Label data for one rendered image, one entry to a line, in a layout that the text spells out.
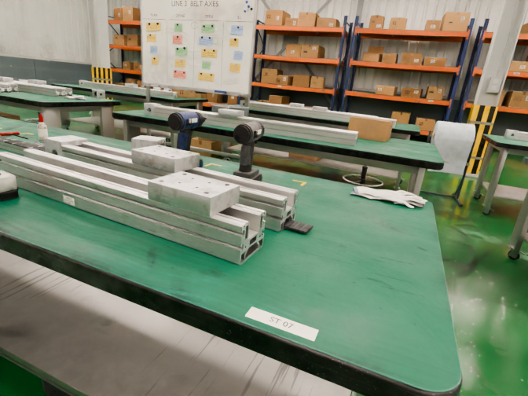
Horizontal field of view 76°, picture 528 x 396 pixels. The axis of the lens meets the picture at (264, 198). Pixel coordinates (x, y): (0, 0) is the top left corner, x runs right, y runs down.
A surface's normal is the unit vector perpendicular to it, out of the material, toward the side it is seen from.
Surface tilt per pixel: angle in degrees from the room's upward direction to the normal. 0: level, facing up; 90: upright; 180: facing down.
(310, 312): 0
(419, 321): 0
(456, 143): 95
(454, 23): 92
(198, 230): 90
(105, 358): 0
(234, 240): 90
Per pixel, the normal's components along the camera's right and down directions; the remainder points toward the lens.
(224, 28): -0.40, 0.26
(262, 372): 0.09, -0.94
